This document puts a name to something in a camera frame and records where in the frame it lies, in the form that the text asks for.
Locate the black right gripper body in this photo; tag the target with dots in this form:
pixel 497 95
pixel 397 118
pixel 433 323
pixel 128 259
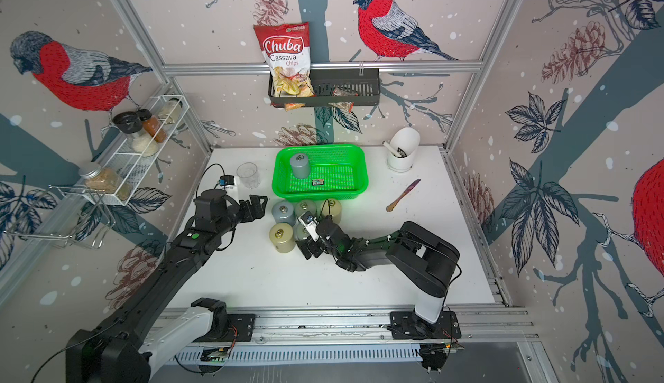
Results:
pixel 316 250

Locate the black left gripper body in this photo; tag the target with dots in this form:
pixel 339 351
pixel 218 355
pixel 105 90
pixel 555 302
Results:
pixel 245 213

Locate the blue-grey tea canister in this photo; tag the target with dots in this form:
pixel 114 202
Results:
pixel 283 212

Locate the beige tea canister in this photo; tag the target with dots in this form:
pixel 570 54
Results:
pixel 282 237

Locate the yellow-green tea canister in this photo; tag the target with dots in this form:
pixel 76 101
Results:
pixel 332 208

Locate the sage green tea canister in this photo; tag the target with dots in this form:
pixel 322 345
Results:
pixel 305 206

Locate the grey-green canister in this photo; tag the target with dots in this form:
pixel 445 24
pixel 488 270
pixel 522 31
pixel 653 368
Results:
pixel 300 233

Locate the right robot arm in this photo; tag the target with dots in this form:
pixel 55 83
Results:
pixel 428 261

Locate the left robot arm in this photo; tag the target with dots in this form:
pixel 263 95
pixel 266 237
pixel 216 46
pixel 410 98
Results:
pixel 121 349

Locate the green plastic basket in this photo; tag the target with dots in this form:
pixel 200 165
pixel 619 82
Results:
pixel 342 166

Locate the clear drinking glass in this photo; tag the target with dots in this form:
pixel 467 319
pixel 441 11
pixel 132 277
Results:
pixel 248 173

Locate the white utensil holder cup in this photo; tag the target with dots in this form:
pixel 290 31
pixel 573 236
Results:
pixel 407 141

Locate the pale spice jar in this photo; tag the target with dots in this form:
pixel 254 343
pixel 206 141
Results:
pixel 170 113

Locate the orange spice bottle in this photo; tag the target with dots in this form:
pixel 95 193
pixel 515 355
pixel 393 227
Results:
pixel 152 125

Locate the silver lid grain jar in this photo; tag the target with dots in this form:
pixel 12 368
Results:
pixel 99 178

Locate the black lid spice jar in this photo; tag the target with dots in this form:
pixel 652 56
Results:
pixel 139 140

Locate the small snack packet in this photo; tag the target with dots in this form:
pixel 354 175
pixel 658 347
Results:
pixel 342 92

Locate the red cassava chips bag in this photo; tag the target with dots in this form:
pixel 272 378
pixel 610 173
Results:
pixel 287 52

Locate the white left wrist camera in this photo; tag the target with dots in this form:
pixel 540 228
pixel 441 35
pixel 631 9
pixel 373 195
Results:
pixel 227 184

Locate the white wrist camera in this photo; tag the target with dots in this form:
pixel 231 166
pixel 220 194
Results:
pixel 309 222
pixel 227 184

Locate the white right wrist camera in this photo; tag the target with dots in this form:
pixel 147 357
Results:
pixel 309 222

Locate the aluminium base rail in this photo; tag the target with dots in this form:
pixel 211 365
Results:
pixel 316 336

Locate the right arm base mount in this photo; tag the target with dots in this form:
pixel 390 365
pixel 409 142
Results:
pixel 436 340

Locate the white utensil handle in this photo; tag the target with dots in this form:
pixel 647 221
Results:
pixel 394 151

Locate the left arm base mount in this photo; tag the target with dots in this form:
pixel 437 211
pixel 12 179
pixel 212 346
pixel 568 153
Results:
pixel 230 328

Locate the white wire spice rack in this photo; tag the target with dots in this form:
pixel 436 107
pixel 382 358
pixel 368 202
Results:
pixel 133 167

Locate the black wall basket shelf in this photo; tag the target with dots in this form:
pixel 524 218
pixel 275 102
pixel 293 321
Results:
pixel 364 82

